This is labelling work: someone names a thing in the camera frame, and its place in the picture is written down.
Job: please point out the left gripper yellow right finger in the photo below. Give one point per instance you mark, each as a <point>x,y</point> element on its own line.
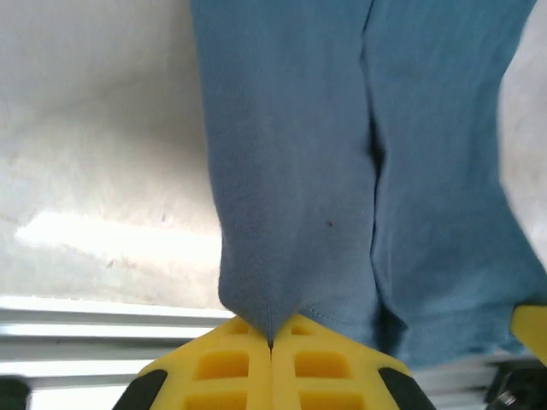
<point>363,367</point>

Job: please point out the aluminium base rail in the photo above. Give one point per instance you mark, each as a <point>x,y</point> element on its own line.
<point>85,337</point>

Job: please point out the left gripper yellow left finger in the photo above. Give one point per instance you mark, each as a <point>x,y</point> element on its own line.
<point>179,367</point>

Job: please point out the blue t-shirt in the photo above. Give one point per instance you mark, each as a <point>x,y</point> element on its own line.
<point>342,149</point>

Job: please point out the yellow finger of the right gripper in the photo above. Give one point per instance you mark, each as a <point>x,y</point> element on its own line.
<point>532,329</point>

